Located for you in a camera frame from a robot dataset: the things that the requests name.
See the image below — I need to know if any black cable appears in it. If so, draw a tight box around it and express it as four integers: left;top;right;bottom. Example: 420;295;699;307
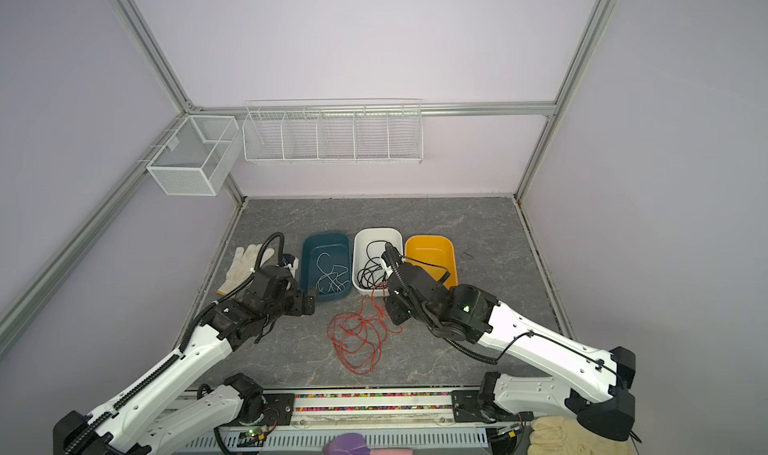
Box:
355;240;391;291

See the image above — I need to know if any red cable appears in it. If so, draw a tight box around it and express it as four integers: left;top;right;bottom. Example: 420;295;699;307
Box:
326;286;404;376

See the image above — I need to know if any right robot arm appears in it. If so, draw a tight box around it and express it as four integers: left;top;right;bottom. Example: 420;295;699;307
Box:
382;261;636;442

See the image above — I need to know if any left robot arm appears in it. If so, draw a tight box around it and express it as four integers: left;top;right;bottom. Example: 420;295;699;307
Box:
53;232;315;454

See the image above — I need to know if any white plastic bin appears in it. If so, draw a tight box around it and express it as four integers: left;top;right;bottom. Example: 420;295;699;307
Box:
352;227;404;296

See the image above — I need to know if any yellow plastic bin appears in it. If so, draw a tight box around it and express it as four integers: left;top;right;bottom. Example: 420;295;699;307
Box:
405;235;459;288

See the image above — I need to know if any teal plastic bin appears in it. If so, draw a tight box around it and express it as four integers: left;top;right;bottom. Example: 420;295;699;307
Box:
299;232;352;303

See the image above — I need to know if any white knit glove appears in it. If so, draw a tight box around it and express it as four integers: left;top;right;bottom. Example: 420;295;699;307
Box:
217;244;262;296

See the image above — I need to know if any purple object at base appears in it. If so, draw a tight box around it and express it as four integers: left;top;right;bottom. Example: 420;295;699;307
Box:
322;432;415;455

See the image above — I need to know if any small white mesh basket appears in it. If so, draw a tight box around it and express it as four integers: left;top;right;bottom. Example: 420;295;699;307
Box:
147;115;244;196

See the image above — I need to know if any cream glove at base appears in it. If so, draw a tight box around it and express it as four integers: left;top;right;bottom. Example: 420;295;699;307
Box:
527;416;635;455

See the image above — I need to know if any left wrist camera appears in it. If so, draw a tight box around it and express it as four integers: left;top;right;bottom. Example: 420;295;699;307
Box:
279;253;300;277

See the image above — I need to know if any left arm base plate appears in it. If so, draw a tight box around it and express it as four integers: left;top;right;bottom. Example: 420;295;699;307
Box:
241;392;296;427

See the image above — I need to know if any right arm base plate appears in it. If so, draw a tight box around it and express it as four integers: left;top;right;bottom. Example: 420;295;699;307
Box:
450;389;515;423

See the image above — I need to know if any long white wire basket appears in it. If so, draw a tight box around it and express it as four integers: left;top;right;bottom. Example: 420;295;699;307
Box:
242;98;424;164

